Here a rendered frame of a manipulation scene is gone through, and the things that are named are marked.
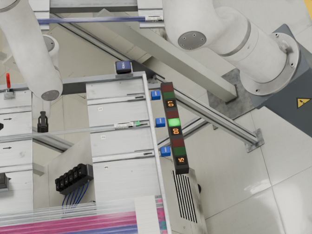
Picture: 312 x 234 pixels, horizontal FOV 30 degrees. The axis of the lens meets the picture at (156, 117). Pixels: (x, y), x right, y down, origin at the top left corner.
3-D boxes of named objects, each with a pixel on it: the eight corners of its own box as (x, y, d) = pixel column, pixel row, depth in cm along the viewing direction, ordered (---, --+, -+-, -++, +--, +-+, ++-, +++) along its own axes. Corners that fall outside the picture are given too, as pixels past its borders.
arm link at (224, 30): (247, 6, 150) (188, -43, 135) (258, 63, 141) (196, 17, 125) (210, 28, 157) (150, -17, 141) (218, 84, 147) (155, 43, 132)
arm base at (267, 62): (285, 21, 164) (248, -11, 152) (311, 68, 153) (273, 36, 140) (233, 61, 172) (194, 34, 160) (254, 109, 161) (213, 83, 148)
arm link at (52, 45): (61, 89, 158) (55, 64, 163) (62, 56, 148) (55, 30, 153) (30, 93, 156) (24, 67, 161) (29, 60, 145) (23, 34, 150)
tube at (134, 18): (168, 16, 198) (168, 15, 197) (168, 20, 197) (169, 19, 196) (16, 20, 192) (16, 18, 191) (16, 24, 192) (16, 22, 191)
